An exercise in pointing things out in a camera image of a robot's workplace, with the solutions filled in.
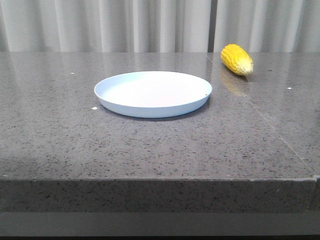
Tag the light blue round plate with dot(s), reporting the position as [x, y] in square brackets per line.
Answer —
[153, 94]

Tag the yellow corn cob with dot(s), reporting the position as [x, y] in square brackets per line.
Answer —
[236, 59]

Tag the grey pleated curtain right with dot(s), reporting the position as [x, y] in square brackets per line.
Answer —
[268, 25]

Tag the grey pleated curtain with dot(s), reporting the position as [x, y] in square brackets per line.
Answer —
[107, 26]
[268, 25]

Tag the grey pleated curtain left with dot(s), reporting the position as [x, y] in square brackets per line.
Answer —
[107, 26]

